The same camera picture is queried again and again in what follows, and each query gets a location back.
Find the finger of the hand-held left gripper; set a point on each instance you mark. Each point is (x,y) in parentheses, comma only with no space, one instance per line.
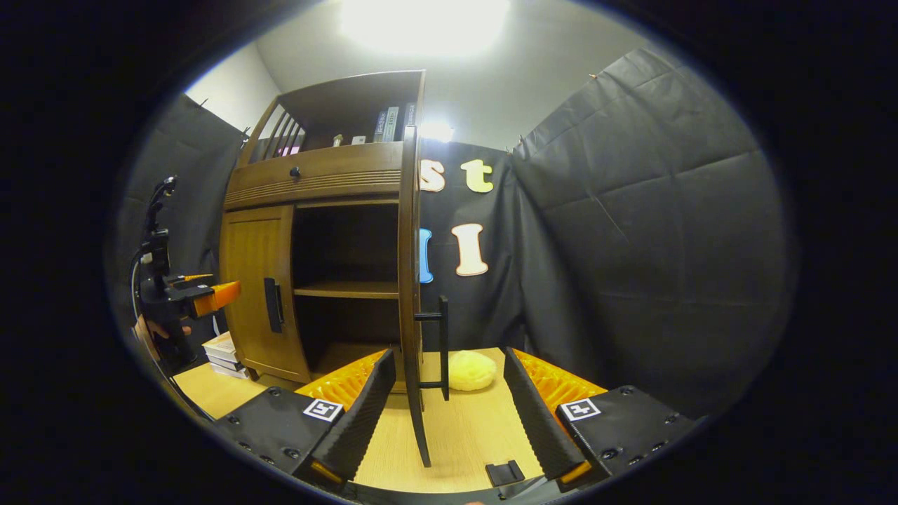
(214,298)
(196,278)

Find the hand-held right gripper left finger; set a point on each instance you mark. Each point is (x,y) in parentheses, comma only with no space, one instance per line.
(361,421)

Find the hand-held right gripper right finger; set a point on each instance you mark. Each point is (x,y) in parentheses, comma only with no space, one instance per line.
(537,421)

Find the wooden shoe cabinet door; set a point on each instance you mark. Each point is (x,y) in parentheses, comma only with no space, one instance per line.
(249,280)
(408,280)

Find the wooden double-door shoe cabinet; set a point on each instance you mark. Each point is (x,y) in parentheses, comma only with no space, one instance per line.
(344,289)

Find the wooden cabinet drawer black knob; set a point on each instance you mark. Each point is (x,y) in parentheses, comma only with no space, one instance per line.
(337,172)

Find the beige cover book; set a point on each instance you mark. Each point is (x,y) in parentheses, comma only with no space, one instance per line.
(219,346)

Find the small black clip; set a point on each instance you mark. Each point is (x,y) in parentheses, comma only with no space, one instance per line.
(504,473)

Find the blue cover book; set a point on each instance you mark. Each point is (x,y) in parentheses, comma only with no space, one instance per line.
(226,362)

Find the thin white book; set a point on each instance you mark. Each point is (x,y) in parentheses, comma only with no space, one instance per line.
(231,372)

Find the yellow fluffy pad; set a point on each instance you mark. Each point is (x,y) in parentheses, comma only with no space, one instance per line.
(471,370)

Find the black backdrop cloth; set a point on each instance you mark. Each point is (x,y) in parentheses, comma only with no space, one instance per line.
(631,245)

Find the blue spine book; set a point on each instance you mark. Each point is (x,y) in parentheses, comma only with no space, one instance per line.
(379,125)

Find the light grey spine book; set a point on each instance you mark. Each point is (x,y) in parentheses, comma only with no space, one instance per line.
(391,123)

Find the large ceiling light panel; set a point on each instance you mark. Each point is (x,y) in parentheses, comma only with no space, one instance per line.
(424,24)

